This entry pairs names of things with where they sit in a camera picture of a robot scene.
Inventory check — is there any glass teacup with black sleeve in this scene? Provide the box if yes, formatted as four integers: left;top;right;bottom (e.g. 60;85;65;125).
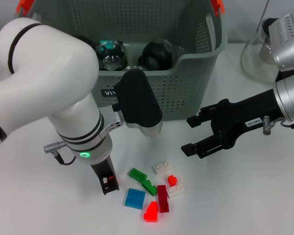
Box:
123;65;147;71
95;40;128;71
138;39;176;71

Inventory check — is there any small orange-red building block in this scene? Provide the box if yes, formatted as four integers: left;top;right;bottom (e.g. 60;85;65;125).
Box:
168;174;179;187

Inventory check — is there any right arm cable with connector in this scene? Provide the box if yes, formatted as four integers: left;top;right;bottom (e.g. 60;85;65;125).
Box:
262;116;294;135

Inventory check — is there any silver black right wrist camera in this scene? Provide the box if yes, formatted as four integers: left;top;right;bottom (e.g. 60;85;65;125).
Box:
268;6;294;71

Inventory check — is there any arm cable with connector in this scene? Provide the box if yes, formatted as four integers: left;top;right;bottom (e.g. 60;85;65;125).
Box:
262;116;294;135
43;141;76;165

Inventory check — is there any orange basket handle clip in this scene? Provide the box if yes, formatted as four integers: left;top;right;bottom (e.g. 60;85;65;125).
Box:
210;0;225;17
16;0;34;15

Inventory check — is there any teal square block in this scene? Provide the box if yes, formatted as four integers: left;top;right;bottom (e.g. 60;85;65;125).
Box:
99;40;115;52

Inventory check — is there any green stepped building block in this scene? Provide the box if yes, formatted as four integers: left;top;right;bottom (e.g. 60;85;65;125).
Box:
141;179;158;196

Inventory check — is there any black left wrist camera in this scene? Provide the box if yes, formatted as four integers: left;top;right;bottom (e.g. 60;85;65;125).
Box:
112;69;163;138

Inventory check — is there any glass pitcher with black handle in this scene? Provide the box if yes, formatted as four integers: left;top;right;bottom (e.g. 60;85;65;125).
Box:
240;17;280;83

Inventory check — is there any dark red building brick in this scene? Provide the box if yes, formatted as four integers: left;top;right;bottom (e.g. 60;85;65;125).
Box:
157;185;171;213

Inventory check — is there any left arm cable with connector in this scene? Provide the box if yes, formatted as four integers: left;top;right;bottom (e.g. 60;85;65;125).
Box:
43;141;76;165

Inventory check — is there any bright red slope block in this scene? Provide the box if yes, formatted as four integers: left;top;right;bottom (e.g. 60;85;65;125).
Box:
144;201;159;222

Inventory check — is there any green long building block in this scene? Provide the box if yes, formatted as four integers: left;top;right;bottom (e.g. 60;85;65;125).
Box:
128;167;147;183

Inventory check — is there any black clay teapot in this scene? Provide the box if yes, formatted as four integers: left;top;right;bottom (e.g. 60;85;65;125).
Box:
73;35;96;47

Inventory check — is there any grey-green perforated storage basket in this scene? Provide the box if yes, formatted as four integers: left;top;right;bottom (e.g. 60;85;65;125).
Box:
13;0;228;122

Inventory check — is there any blue flat square block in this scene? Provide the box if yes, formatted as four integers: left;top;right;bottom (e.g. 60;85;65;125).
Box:
123;188;146;210

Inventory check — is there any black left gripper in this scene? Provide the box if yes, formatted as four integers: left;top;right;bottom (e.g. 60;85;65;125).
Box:
90;156;120;195

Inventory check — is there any white building block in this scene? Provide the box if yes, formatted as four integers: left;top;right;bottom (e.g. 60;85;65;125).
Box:
153;161;173;175
167;184;186;198

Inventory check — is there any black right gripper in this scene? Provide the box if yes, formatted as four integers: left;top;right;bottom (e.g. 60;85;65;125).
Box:
180;89;284;159

